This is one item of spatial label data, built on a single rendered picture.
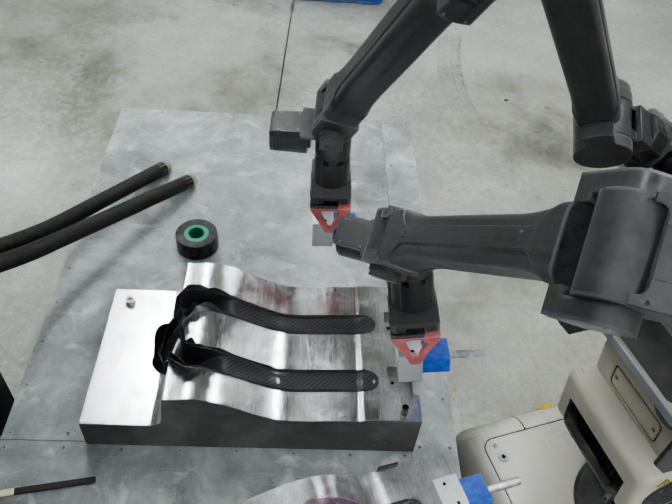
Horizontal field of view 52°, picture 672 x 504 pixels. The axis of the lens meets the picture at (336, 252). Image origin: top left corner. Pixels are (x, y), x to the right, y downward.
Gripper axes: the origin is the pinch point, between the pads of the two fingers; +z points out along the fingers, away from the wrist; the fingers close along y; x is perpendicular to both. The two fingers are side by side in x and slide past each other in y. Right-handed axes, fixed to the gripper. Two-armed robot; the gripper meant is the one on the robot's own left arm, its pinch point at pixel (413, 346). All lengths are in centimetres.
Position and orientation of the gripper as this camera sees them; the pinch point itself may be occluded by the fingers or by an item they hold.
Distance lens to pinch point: 100.4
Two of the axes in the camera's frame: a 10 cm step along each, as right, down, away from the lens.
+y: 0.0, 6.1, -7.9
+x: 10.0, -0.7, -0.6
